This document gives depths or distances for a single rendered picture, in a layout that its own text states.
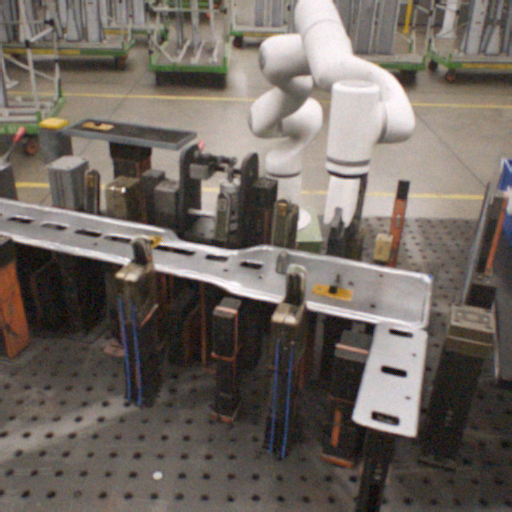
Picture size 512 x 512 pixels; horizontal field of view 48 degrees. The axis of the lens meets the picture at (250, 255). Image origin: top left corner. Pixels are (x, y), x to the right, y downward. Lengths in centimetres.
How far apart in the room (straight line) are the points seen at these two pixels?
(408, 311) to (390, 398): 27
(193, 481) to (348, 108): 78
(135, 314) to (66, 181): 52
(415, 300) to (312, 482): 43
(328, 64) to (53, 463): 98
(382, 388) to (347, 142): 43
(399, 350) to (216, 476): 45
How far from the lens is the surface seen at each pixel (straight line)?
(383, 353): 109
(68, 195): 164
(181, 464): 127
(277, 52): 145
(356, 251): 139
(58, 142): 184
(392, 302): 124
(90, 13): 892
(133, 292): 121
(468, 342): 112
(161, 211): 155
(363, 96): 104
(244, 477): 125
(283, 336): 108
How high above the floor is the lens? 166
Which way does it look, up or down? 29 degrees down
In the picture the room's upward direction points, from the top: 2 degrees clockwise
